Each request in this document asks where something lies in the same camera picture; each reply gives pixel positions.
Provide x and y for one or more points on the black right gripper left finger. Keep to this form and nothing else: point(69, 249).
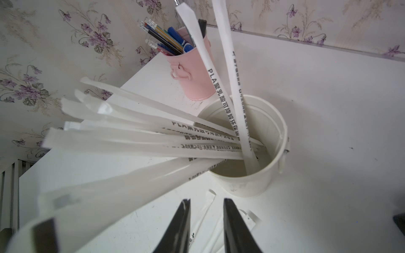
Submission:
point(176, 237)

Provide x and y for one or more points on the bundle of wrapped straws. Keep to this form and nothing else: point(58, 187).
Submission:
point(71, 217)

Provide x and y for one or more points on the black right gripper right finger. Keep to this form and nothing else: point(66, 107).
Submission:
point(237, 237)

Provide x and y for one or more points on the pink pen cup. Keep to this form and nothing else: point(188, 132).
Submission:
point(189, 70)

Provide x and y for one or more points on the black stapler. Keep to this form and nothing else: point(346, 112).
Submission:
point(399, 220)

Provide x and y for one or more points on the white straw cup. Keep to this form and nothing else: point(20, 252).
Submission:
point(270, 142)

